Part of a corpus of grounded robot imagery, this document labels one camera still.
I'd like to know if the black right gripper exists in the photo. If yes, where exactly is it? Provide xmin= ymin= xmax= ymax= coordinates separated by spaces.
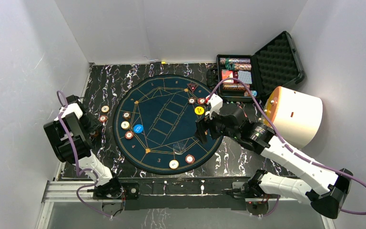
xmin=193 ymin=111 xmax=239 ymax=145

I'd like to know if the yellow big blind button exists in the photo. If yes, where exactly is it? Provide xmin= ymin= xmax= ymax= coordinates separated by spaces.
xmin=194 ymin=106 xmax=205 ymax=115

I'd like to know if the blue small blind button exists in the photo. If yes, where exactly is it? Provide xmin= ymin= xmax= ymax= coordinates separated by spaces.
xmin=133 ymin=124 xmax=144 ymax=134

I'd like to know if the red poker chip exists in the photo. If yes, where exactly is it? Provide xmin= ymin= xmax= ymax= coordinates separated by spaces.
xmin=124 ymin=131 xmax=134 ymax=140

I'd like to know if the cream poker chip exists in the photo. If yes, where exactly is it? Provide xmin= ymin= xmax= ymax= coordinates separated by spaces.
xmin=121 ymin=121 xmax=130 ymax=130

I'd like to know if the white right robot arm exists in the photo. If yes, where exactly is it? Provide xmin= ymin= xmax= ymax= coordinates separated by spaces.
xmin=194 ymin=94 xmax=353 ymax=219

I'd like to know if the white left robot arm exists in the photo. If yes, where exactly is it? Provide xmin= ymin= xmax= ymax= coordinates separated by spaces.
xmin=43 ymin=95 xmax=123 ymax=199

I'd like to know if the clear plastic dealer button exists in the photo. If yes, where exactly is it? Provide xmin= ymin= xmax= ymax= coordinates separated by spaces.
xmin=173 ymin=142 xmax=186 ymax=155

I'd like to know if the red triangle marker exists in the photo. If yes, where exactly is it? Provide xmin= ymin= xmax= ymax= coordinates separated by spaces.
xmin=187 ymin=83 xmax=198 ymax=93

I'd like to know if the poker chip row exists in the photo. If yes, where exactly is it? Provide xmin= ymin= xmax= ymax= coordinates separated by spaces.
xmin=225 ymin=63 xmax=252 ymax=71
xmin=223 ymin=83 xmax=250 ymax=91
xmin=219 ymin=58 xmax=251 ymax=64

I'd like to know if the round blue poker mat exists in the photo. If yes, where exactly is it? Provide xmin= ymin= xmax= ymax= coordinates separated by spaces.
xmin=112 ymin=74 xmax=223 ymax=175

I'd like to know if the red card deck box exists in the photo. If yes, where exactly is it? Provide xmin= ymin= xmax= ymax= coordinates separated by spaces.
xmin=221 ymin=70 xmax=234 ymax=80

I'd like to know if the short poker chip stack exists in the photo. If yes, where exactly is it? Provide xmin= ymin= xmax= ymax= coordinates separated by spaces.
xmin=244 ymin=90 xmax=257 ymax=97

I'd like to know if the blue card deck in case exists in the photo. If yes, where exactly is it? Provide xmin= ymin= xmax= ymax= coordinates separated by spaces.
xmin=237 ymin=71 xmax=253 ymax=84

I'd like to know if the top poker chip row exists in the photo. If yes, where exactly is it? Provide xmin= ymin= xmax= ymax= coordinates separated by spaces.
xmin=219 ymin=58 xmax=251 ymax=64

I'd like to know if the black foam-lined carrying case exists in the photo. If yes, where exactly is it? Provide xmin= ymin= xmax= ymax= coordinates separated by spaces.
xmin=206 ymin=31 xmax=306 ymax=102

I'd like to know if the white cylindrical drum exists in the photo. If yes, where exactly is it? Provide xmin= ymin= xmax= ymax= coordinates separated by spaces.
xmin=263 ymin=86 xmax=323 ymax=149

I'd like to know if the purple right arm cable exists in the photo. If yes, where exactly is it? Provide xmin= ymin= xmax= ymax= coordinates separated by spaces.
xmin=208 ymin=77 xmax=366 ymax=218

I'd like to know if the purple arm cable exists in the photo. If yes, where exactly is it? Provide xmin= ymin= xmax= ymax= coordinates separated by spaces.
xmin=208 ymin=77 xmax=366 ymax=218
xmin=56 ymin=90 xmax=114 ymax=219

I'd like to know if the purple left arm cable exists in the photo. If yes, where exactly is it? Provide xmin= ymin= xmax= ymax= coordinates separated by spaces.
xmin=56 ymin=90 xmax=114 ymax=219

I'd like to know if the aluminium mounting rail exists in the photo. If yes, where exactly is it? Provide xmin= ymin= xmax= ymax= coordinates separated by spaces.
xmin=37 ymin=177 xmax=334 ymax=229

